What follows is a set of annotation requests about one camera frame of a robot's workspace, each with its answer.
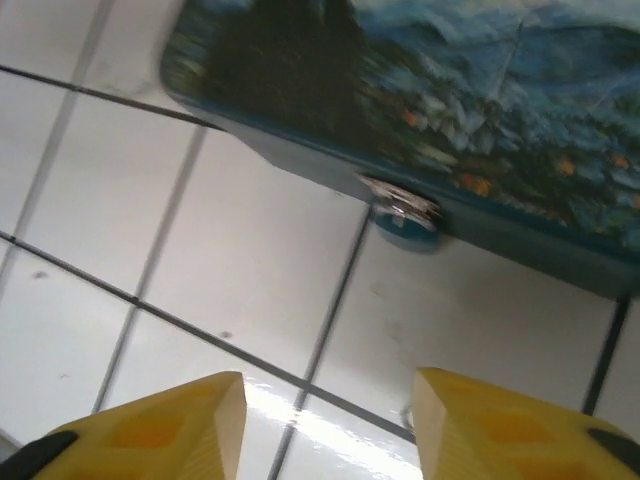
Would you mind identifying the silver box lock cylinder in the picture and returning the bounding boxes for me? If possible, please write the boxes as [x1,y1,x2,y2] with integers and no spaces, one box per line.
[359,172,444,226]

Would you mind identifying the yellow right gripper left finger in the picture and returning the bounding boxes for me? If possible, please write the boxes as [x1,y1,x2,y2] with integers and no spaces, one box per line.
[0,370,249,480]

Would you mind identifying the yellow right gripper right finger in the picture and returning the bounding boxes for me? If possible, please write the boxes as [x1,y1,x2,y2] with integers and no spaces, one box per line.
[412,367,640,480]

